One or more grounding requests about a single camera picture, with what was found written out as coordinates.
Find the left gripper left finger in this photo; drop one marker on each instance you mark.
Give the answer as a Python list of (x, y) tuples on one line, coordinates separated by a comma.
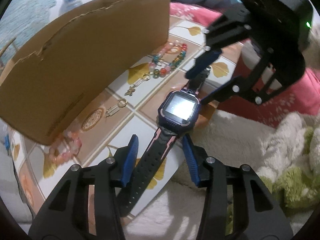
[(83, 203)]

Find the patterned tile tablecloth board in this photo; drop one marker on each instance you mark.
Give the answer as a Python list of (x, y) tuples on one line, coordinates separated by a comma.
[(101, 136)]

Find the teal patterned hanging cloth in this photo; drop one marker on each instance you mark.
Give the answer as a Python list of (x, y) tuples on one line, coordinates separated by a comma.
[(22, 20)]

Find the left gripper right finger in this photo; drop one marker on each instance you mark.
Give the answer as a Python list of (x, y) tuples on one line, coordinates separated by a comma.
[(238, 205)]

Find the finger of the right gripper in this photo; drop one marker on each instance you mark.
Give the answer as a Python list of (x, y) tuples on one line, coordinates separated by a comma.
[(202, 62), (235, 86)]

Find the gold butterfly charm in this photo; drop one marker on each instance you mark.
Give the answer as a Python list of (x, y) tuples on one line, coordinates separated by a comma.
[(132, 88)]

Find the wooden chair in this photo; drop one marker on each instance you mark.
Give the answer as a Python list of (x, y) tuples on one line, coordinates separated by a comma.
[(6, 47)]

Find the blue water jug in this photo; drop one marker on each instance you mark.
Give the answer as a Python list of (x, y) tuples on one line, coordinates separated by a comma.
[(68, 5)]

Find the pink strap digital watch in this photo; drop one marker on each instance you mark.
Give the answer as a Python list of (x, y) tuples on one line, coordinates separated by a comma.
[(177, 115)]

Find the brown cardboard box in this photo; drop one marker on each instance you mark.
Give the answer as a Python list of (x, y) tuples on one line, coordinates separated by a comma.
[(70, 61)]

